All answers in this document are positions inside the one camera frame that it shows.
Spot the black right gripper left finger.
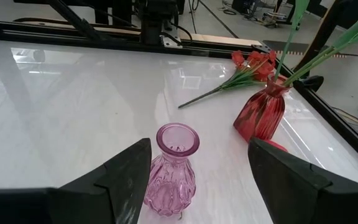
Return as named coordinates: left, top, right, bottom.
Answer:
left=0, top=138, right=153, bottom=224

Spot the red artificial flower bunch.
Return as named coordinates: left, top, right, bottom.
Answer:
left=178, top=49, right=278, bottom=110

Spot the silver mounting bracket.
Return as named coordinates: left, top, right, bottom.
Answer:
left=160, top=26, right=183, bottom=49

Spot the purple glass vase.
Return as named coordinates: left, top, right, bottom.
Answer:
left=144, top=122, right=201, bottom=218

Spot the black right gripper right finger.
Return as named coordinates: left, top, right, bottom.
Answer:
left=247, top=138, right=358, bottom=224

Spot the red glass vase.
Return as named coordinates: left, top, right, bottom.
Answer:
left=233, top=74, right=291, bottom=143

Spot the black mat orange striped edge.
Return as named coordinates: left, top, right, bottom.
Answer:
left=262, top=39, right=358, bottom=58

